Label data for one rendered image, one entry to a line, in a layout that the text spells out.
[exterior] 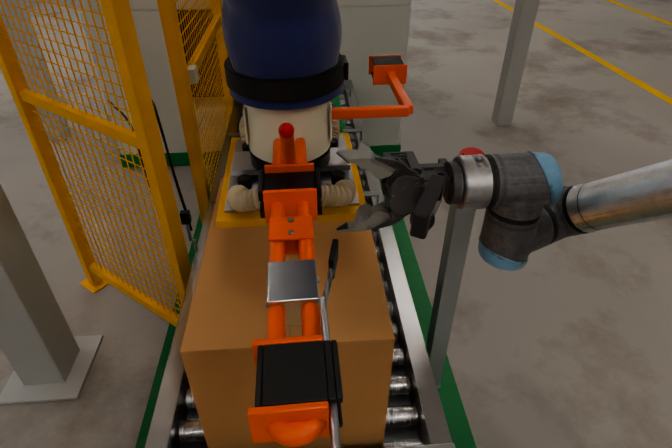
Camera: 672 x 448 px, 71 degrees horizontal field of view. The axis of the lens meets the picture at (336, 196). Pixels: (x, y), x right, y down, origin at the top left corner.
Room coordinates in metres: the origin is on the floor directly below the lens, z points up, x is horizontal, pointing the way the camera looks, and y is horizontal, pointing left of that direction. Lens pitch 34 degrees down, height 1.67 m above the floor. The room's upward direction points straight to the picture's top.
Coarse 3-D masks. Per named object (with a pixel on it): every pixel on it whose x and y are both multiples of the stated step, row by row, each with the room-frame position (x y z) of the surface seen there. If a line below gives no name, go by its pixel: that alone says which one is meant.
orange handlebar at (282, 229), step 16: (400, 96) 1.00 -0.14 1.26; (336, 112) 0.92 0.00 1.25; (352, 112) 0.93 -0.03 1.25; (368, 112) 0.93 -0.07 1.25; (384, 112) 0.93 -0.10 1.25; (400, 112) 0.94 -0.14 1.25; (304, 144) 0.78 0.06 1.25; (272, 160) 0.73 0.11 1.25; (304, 160) 0.72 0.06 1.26; (272, 208) 0.58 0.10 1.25; (304, 208) 0.57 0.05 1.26; (272, 224) 0.53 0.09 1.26; (288, 224) 0.53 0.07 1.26; (304, 224) 0.53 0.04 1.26; (272, 240) 0.50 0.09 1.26; (288, 240) 0.52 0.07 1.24; (304, 240) 0.50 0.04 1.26; (272, 256) 0.47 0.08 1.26; (304, 256) 0.47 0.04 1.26; (304, 304) 0.38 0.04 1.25; (272, 320) 0.36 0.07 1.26; (304, 320) 0.36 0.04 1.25; (320, 320) 0.37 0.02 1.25; (272, 336) 0.34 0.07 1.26; (272, 432) 0.23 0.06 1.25; (288, 432) 0.23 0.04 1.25; (304, 432) 0.23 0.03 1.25; (320, 432) 0.24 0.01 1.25
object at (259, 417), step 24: (312, 336) 0.33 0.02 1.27; (264, 360) 0.30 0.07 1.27; (288, 360) 0.30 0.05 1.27; (312, 360) 0.30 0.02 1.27; (264, 384) 0.27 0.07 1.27; (288, 384) 0.27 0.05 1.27; (312, 384) 0.27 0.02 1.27; (264, 408) 0.24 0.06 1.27; (288, 408) 0.24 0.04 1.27; (312, 408) 0.24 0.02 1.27; (264, 432) 0.24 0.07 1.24
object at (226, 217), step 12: (240, 144) 0.99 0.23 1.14; (228, 156) 0.94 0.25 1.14; (228, 168) 0.89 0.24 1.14; (228, 180) 0.84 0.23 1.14; (240, 180) 0.79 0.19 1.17; (252, 180) 0.83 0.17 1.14; (228, 204) 0.75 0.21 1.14; (228, 216) 0.71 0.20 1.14; (240, 216) 0.71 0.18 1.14; (252, 216) 0.71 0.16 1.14
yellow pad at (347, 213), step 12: (336, 144) 0.95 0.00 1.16; (348, 144) 1.00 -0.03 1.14; (324, 180) 0.83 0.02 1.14; (336, 180) 0.81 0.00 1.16; (348, 180) 0.83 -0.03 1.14; (360, 192) 0.79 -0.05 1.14; (348, 204) 0.75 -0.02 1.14; (360, 204) 0.75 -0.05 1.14; (324, 216) 0.72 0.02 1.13; (336, 216) 0.72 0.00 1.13; (348, 216) 0.72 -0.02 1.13
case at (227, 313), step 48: (240, 240) 0.87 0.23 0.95; (240, 288) 0.71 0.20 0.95; (336, 288) 0.71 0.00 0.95; (192, 336) 0.59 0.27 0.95; (240, 336) 0.59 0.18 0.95; (288, 336) 0.59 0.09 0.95; (336, 336) 0.59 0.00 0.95; (384, 336) 0.59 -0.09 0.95; (192, 384) 0.55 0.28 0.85; (240, 384) 0.56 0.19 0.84; (384, 384) 0.58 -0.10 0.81; (240, 432) 0.56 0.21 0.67; (384, 432) 0.58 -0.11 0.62
